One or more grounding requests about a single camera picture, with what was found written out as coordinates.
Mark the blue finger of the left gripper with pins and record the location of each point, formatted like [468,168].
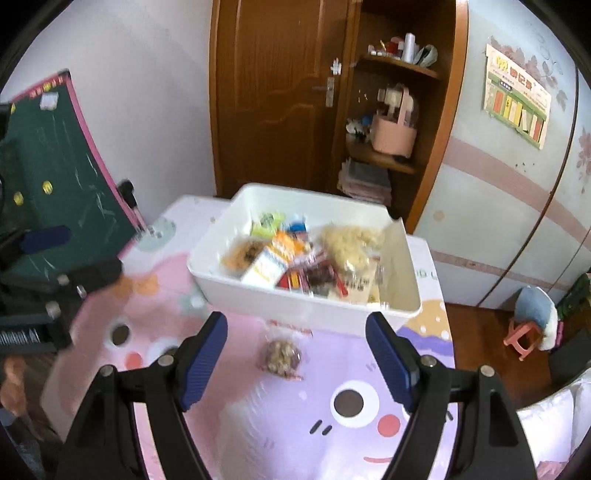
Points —
[34,241]
[92,278]

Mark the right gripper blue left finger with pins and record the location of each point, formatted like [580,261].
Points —
[197,357]

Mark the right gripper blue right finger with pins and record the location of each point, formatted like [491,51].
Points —
[397,360]

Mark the orange fried snack packet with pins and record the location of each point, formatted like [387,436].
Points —
[242,254]

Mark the dark date cake packet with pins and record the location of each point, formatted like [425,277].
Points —
[316,279]

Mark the yellow puffed snack packet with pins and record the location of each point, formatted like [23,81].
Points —
[351,247]

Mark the orange oats bar packet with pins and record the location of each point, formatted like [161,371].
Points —
[275,259]

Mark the green small snack packet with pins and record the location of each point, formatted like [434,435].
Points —
[267,224]

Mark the beige soda cracker packet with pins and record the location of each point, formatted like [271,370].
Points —
[362,287]

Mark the brown chocolate wafer packet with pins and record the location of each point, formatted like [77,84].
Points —
[296,226]

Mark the person left hand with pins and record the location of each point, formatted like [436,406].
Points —
[13,395]

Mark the nut mix clear packet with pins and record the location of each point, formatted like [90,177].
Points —
[284,350]

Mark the pink plastic stool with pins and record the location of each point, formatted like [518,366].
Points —
[523,336]

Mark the white plastic storage bin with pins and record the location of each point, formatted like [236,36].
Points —
[307,259]

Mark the blue plush cushion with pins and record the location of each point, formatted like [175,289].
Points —
[534,304]

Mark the white pillow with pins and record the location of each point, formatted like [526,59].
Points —
[555,427]

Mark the folded towels stack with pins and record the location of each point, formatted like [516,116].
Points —
[365,182]

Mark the brown wooden door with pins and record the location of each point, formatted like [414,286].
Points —
[274,95]

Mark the wooden corner shelf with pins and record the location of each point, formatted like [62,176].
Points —
[403,74]

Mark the shelf top bottles clutter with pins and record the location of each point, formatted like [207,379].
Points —
[407,50]

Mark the green chalkboard pink frame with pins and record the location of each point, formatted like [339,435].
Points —
[53,176]

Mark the pink basket with handle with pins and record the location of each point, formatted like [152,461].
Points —
[395,132]

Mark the wall calendar poster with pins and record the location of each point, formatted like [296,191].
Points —
[514,97]

